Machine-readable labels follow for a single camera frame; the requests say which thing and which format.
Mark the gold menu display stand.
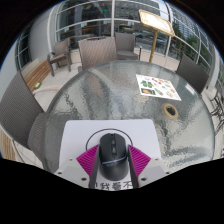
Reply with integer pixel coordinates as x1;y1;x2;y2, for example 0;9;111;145
138;9;176;64

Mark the white printed mouse pad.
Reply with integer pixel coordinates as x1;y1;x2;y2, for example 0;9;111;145
59;118;162;191

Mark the brown wicker armchair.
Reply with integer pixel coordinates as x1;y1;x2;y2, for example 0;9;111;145
46;38;73;78

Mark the grey wicker chair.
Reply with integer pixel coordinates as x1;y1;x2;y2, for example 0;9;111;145
77;36;118;73
175;53;210;95
0;70;50;162
114;32;143;61

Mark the colourful laminated menu sheet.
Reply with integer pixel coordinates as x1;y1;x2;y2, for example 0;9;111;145
135;73;182;102

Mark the wooden slatted bench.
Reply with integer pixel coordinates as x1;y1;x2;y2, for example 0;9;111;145
24;59;52;93
0;128;18;161

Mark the black computer mouse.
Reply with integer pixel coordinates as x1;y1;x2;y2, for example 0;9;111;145
98;132;130;181

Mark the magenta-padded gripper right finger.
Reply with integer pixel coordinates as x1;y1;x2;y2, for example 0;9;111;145
127;144;171;188

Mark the brown table centre ring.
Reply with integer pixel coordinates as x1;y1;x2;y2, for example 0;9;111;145
161;102;179;121

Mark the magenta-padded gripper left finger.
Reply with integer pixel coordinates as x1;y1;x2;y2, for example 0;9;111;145
54;143;101;189

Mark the green metal folding table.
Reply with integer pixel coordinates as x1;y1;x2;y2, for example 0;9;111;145
209;79;224;134

